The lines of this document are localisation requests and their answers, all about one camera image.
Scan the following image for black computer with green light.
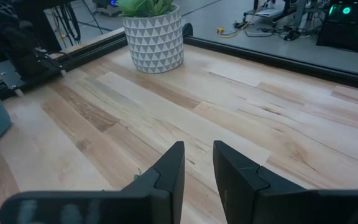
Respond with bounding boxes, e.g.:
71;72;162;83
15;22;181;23
315;0;358;53

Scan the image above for metal equipment stand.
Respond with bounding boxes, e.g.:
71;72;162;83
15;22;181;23
243;0;300;25

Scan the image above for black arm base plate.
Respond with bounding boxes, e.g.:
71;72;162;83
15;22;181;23
0;57;67;91

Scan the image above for potted green succulent plant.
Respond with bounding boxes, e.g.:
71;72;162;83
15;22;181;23
116;0;185;75

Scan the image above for black aluminium table frame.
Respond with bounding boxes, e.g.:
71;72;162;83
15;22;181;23
0;22;358;101

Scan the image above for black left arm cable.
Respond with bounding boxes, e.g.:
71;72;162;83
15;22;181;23
53;2;82;43

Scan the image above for tangle of floor cables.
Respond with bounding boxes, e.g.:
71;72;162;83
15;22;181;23
216;17;321;42

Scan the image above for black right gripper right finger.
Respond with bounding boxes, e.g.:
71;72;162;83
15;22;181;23
213;139;310;224

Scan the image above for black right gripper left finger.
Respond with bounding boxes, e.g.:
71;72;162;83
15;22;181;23
121;141;186;224

